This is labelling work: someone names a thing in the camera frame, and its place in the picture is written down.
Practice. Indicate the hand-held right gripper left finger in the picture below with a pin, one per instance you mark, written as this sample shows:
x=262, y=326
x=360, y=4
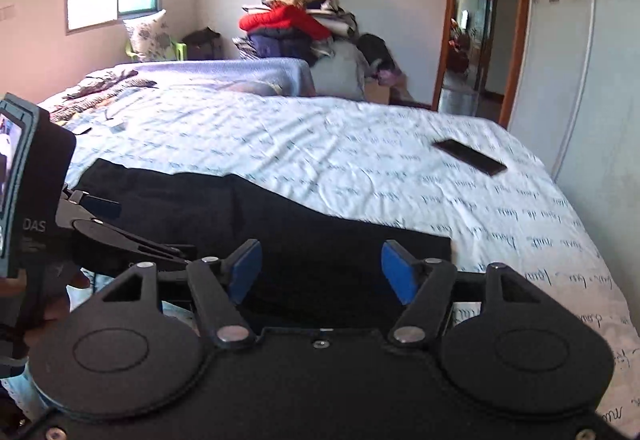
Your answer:
x=245, y=270

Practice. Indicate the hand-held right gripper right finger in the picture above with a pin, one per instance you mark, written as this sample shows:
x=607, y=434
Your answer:
x=399, y=270

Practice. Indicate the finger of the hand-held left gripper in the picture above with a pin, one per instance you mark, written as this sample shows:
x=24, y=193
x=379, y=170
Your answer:
x=95, y=207
x=130, y=240

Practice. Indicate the black pants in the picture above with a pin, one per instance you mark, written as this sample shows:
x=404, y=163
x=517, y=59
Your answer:
x=300, y=240

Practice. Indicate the person's left hand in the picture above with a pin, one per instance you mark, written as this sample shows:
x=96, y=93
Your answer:
x=50, y=315

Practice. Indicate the white printed bed blanket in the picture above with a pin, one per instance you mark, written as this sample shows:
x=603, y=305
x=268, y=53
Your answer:
x=375, y=159

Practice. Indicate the patterned quilt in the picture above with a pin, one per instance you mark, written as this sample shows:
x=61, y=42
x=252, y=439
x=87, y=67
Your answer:
x=90, y=87

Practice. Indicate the green plastic chair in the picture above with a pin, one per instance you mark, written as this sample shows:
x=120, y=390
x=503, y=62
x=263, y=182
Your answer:
x=177, y=50

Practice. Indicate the floral pillow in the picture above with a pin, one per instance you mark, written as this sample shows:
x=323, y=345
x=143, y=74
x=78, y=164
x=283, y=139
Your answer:
x=150, y=37

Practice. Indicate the cardboard box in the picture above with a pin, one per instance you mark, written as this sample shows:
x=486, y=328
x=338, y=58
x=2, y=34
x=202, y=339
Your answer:
x=377, y=92

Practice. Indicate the blue striped pillow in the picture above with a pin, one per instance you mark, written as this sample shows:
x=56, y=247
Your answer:
x=225, y=72

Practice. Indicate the dark bag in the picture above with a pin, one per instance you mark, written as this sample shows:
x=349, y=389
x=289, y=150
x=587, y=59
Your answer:
x=202, y=44

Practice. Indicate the grey cloth bundle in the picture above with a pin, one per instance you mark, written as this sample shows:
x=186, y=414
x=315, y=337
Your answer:
x=340, y=72

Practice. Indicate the black and purple clothes heap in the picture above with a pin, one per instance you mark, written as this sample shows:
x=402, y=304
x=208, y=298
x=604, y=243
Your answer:
x=377, y=52

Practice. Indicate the red jacket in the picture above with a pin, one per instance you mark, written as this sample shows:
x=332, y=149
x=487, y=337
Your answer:
x=282, y=22

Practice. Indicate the white wardrobe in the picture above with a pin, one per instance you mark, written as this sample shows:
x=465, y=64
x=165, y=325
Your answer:
x=590, y=69

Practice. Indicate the wooden door frame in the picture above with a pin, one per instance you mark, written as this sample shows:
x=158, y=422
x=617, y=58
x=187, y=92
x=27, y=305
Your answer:
x=520, y=19

